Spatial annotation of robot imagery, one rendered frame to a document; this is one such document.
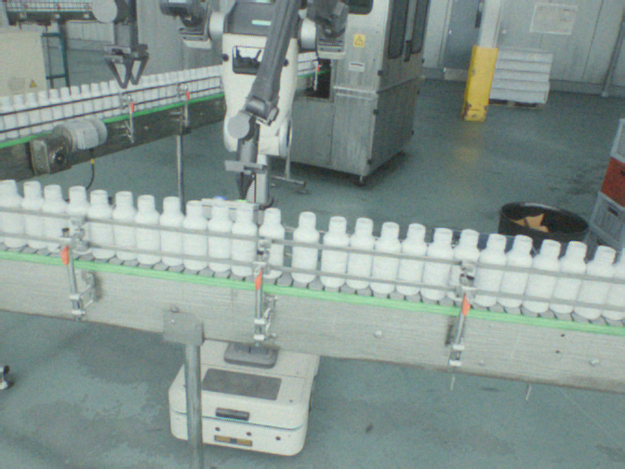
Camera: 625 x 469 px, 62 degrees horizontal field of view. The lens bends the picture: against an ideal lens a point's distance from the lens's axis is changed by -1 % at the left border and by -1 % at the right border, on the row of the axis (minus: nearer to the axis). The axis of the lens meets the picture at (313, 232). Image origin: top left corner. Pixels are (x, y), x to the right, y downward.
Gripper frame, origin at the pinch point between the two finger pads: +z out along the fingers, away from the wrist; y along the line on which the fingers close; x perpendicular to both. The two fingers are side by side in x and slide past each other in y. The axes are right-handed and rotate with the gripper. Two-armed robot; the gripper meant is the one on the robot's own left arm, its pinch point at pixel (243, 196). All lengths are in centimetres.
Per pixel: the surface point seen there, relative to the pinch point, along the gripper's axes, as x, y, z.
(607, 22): 1097, 523, -445
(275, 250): -17.1, 12.9, 11.1
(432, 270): -18, 49, 11
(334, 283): -15.9, 27.3, 17.3
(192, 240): -18.2, -6.9, 10.9
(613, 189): 184, 176, -24
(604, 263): -19, 85, 5
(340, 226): -19.4, 27.5, 3.7
